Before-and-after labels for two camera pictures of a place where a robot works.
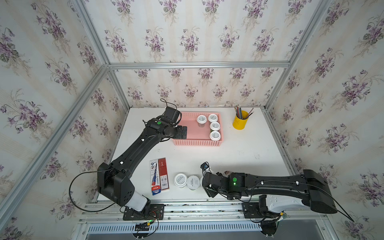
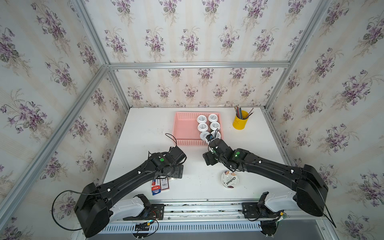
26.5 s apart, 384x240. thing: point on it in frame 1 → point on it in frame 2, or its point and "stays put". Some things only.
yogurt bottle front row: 193,182 → 203,134
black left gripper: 179,134 → 179,170
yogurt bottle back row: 215,135 stays put
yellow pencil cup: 239,123 stays put
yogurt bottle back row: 215,126 stays put
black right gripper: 210,194 → 207,156
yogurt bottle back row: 213,117 stays put
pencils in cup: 238,110 stays put
